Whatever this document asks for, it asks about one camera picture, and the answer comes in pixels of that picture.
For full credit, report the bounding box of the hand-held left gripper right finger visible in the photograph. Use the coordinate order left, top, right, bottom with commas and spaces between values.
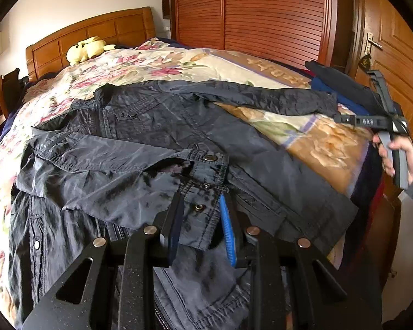
218, 192, 382, 330

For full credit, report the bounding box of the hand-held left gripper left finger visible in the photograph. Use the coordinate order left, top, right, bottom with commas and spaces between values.
21, 191, 186, 330

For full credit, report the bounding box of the brass door handle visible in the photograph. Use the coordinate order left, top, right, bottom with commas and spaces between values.
366, 32, 383, 51

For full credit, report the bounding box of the floral blanket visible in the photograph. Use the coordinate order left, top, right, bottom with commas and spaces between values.
0, 39, 374, 306

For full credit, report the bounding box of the dark folded garment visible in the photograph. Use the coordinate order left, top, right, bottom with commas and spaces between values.
305, 60, 405, 117

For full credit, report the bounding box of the blue folded garment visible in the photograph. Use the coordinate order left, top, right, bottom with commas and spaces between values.
311, 76, 369, 117

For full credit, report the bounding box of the wooden headboard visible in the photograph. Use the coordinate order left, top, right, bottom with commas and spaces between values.
26, 7, 156, 80

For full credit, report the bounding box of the yellow plush toy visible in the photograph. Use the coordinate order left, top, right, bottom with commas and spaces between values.
66, 36, 117, 66

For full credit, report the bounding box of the wooden louvered wardrobe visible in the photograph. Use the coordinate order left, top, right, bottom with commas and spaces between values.
162, 0, 338, 73

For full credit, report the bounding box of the dark navy jacket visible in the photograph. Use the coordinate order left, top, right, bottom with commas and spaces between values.
9, 80, 360, 330

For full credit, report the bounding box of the wooden door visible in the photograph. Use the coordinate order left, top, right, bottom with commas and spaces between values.
350, 0, 413, 152

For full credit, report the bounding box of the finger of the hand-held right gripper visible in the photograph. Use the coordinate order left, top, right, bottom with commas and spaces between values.
333, 113, 396, 128

